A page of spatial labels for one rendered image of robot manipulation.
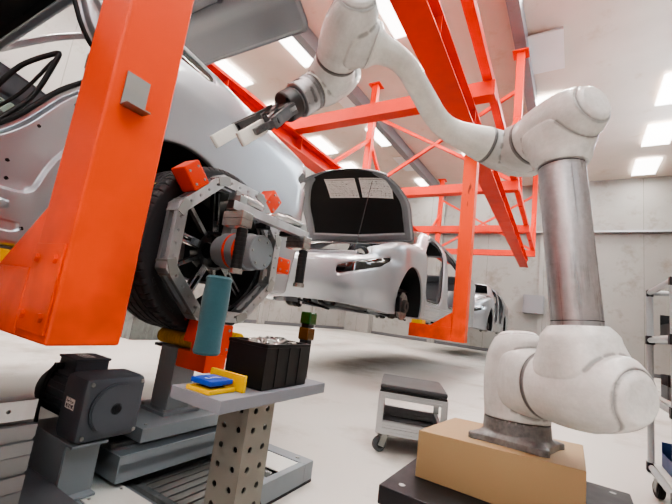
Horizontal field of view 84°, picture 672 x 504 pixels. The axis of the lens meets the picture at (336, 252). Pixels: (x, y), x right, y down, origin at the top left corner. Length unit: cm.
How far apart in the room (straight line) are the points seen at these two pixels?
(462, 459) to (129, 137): 112
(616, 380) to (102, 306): 108
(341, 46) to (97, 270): 75
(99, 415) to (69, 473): 17
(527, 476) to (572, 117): 78
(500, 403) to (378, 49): 88
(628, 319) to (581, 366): 1453
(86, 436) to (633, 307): 1509
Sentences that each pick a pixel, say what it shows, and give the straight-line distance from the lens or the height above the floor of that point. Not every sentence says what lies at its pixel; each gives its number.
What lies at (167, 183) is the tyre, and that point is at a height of 103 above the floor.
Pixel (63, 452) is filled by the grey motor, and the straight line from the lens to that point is 136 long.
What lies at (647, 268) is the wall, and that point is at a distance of 1567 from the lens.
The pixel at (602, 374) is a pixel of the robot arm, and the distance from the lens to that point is 87.
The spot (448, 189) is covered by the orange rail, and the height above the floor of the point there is 330.
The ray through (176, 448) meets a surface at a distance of 153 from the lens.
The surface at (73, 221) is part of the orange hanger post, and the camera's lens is 102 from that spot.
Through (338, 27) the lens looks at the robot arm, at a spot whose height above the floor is 125.
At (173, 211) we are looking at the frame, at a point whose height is 93.
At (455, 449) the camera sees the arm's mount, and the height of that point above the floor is 39.
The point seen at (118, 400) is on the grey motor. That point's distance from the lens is 131.
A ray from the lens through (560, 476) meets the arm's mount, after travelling 101.
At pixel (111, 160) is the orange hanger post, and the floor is 95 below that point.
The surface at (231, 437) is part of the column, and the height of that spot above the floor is 33.
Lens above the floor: 67
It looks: 9 degrees up
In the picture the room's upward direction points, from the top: 7 degrees clockwise
